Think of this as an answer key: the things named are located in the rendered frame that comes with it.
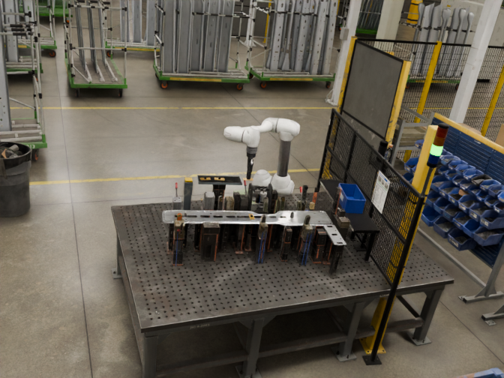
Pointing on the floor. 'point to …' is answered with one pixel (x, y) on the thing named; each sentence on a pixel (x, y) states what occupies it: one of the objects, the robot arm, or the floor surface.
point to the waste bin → (14, 178)
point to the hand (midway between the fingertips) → (248, 175)
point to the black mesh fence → (370, 208)
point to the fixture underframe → (424, 316)
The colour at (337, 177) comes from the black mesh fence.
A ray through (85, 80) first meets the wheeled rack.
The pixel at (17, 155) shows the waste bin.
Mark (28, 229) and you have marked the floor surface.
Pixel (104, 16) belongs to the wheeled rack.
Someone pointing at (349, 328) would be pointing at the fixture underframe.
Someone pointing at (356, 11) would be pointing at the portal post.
